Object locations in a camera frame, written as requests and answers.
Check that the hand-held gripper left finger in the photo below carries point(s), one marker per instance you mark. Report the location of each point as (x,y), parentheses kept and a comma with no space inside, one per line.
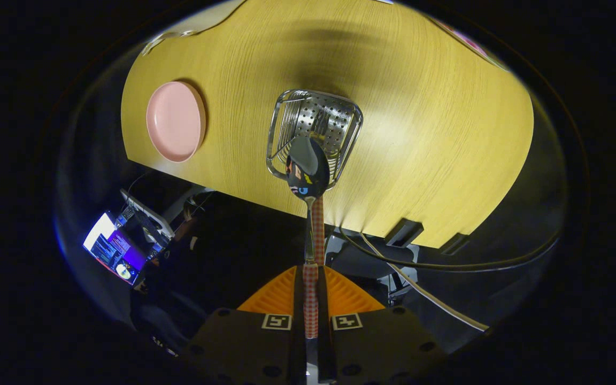
(249,347)

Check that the perforated metal basket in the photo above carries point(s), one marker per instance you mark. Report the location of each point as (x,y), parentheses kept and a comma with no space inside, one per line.
(297,115)

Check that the black table bracket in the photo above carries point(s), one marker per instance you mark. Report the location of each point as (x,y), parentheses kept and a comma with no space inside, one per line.
(404,232)
(455,244)

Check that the white oval food plate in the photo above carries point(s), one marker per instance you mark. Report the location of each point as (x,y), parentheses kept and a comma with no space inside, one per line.
(474,45)

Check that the lit laptop screen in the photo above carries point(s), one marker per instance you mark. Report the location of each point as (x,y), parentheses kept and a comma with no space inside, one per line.
(115,248)

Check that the pink round plate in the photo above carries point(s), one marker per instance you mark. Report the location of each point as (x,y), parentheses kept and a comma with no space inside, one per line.
(175,120)

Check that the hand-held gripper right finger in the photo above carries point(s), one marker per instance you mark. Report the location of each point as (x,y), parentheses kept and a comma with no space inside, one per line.
(377,347)

